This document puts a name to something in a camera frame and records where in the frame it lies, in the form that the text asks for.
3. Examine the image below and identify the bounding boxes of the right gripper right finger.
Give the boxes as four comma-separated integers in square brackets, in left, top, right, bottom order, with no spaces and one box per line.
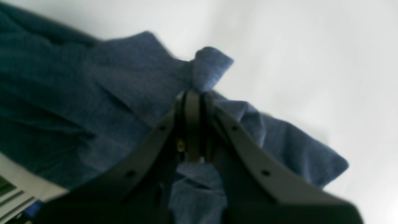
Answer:
[202,94,363,224]

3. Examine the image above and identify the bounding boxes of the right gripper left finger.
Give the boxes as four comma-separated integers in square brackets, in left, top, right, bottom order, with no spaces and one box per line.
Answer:
[34,91,201,224]

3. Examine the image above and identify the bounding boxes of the dark blue T-shirt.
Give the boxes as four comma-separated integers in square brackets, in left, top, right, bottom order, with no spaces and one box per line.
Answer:
[0,3,349,224]

